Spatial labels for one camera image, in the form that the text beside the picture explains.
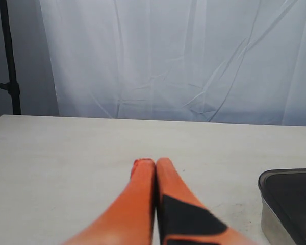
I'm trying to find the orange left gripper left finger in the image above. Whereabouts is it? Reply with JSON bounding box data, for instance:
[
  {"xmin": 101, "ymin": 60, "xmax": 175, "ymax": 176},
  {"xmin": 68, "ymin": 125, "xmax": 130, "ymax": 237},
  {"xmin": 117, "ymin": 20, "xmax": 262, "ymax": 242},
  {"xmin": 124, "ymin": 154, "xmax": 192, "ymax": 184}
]
[{"xmin": 64, "ymin": 158, "xmax": 155, "ymax": 244}]

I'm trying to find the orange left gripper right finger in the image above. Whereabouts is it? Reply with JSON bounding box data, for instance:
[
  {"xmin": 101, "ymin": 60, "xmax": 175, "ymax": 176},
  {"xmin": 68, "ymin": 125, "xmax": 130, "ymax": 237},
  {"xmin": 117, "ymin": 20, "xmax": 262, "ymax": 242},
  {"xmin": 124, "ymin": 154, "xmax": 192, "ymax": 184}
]
[{"xmin": 156, "ymin": 158, "xmax": 254, "ymax": 244}]

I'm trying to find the dark transparent box lid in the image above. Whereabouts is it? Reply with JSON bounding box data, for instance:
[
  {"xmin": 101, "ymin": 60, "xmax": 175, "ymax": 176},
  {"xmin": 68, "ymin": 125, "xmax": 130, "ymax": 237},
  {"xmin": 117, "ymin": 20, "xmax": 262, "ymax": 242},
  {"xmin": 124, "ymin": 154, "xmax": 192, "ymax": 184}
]
[{"xmin": 258, "ymin": 168, "xmax": 306, "ymax": 244}]

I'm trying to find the stainless steel lunch box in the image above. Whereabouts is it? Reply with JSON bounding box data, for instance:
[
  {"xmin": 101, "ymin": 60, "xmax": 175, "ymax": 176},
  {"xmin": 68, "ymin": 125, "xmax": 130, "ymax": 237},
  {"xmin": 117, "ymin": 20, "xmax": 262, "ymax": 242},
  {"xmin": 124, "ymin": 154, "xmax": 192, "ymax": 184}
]
[{"xmin": 261, "ymin": 197, "xmax": 296, "ymax": 245}]

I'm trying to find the blue-grey backdrop cloth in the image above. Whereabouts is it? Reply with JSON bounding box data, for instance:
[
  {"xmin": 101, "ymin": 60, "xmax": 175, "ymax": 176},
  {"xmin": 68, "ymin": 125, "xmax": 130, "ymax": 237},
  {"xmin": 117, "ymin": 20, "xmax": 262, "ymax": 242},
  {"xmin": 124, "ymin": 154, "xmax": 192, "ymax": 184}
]
[{"xmin": 7, "ymin": 1, "xmax": 306, "ymax": 126}]

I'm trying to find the black backdrop stand pole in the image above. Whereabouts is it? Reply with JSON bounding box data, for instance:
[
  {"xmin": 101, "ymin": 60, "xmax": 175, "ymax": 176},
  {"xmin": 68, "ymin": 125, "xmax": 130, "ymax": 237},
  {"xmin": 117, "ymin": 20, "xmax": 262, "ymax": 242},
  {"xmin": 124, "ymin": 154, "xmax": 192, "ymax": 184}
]
[{"xmin": 0, "ymin": 0, "xmax": 22, "ymax": 115}]

